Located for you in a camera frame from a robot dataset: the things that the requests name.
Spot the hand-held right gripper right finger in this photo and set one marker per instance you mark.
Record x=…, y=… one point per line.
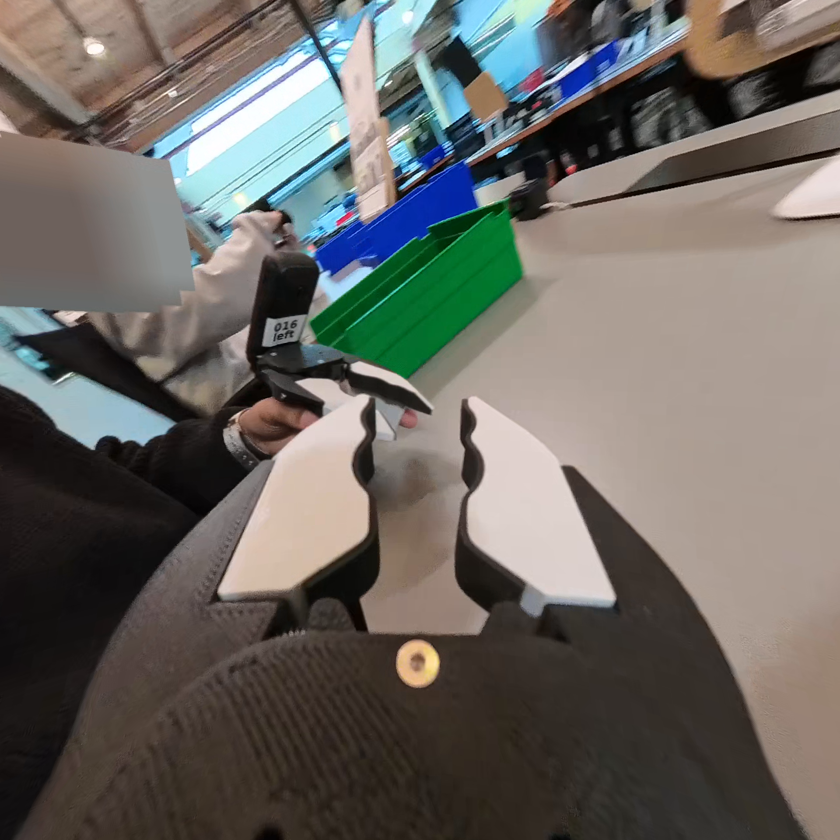
x=531, y=518

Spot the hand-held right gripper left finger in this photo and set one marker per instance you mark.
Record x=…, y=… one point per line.
x=302, y=518

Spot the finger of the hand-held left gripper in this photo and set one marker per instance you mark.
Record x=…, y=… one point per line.
x=387, y=384
x=328, y=394

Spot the green plastic bin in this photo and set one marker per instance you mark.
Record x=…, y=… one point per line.
x=446, y=295

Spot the person's left forearm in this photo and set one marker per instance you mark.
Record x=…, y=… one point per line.
x=177, y=459

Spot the grey desk with wooden edge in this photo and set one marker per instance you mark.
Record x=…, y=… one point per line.
x=656, y=394
x=577, y=105
x=65, y=407

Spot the person's left hand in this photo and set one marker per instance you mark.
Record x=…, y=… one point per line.
x=275, y=420

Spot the metal band wristwatch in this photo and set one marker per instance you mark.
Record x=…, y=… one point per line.
x=239, y=446

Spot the blue plastic bin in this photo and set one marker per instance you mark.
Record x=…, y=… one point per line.
x=420, y=216
x=587, y=72

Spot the person's black clothing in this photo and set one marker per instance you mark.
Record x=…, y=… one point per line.
x=79, y=558

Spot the black power adapter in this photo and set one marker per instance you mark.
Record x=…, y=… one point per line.
x=528, y=200

